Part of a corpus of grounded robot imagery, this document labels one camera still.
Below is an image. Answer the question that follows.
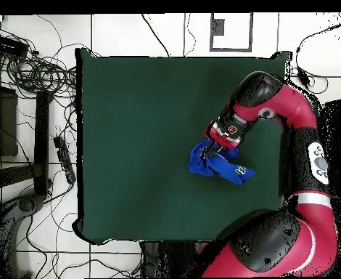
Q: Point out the black power adapter with cable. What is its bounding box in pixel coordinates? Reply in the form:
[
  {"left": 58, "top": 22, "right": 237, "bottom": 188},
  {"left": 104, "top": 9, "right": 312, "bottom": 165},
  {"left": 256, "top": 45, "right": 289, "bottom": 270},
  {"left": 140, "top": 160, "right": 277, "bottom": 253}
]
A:
[{"left": 295, "top": 20, "right": 341, "bottom": 95}]

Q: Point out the dark green table cloth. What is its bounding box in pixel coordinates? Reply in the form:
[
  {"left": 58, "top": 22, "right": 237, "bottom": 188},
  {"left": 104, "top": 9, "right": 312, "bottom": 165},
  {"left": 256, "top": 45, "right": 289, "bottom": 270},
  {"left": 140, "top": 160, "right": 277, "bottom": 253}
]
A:
[{"left": 73, "top": 47, "right": 293, "bottom": 245}]

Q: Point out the black metal stand frame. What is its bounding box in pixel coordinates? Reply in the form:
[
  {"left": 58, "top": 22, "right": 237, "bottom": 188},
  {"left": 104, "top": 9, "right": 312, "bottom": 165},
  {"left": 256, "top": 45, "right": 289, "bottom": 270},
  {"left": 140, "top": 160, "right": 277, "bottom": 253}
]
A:
[
  {"left": 0, "top": 65, "right": 54, "bottom": 204},
  {"left": 318, "top": 73, "right": 341, "bottom": 204}
]

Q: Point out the tangled black cable bundle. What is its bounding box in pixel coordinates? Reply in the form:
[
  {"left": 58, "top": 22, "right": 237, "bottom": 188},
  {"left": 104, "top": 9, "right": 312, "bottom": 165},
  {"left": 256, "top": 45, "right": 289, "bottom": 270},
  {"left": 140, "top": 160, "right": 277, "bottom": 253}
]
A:
[{"left": 0, "top": 23, "right": 79, "bottom": 100}]

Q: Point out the black power strip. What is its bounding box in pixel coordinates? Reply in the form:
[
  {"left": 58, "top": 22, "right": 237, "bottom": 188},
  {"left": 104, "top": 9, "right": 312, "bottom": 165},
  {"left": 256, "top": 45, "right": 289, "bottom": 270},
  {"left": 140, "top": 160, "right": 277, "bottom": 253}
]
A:
[{"left": 52, "top": 135, "right": 77, "bottom": 185}]

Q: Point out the black rectangular device box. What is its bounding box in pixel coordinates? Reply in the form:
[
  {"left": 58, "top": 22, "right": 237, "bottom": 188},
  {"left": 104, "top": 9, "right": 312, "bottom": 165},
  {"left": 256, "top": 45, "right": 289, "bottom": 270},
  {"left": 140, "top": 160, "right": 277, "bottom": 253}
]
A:
[{"left": 0, "top": 33, "right": 30, "bottom": 58}]

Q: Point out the thin black floor cable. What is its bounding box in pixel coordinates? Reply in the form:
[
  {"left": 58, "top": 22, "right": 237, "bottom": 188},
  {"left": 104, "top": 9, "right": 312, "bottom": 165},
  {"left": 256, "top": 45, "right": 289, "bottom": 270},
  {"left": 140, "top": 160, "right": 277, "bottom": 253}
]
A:
[{"left": 183, "top": 12, "right": 197, "bottom": 57}]

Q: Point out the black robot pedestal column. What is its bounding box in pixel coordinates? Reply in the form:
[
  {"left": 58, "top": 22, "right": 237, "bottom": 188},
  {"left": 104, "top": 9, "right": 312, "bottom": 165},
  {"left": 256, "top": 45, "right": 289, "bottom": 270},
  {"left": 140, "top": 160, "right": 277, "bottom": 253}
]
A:
[{"left": 139, "top": 240, "right": 212, "bottom": 278}]

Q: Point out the grey curved stand base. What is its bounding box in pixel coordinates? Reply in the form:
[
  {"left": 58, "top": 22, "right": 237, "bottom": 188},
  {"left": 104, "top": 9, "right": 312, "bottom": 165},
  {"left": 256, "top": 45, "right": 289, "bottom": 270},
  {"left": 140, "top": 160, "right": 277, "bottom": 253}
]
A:
[{"left": 0, "top": 193, "right": 45, "bottom": 278}]

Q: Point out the blue printed T-shirt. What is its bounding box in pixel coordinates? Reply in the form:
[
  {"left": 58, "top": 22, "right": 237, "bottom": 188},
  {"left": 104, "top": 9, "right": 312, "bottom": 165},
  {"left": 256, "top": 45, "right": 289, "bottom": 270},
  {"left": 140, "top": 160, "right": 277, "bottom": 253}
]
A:
[{"left": 187, "top": 138, "right": 256, "bottom": 187}]

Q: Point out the long black floor cable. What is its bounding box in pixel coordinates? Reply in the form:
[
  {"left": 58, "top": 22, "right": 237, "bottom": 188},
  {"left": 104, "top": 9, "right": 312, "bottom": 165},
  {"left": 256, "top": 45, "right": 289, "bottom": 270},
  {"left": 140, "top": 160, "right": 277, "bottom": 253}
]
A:
[{"left": 141, "top": 12, "right": 171, "bottom": 58}]

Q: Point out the grey square floor hatch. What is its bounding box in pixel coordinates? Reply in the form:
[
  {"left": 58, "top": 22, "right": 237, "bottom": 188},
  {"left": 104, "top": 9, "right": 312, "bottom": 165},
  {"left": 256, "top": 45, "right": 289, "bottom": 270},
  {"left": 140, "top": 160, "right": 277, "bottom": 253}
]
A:
[{"left": 208, "top": 12, "right": 253, "bottom": 52}]

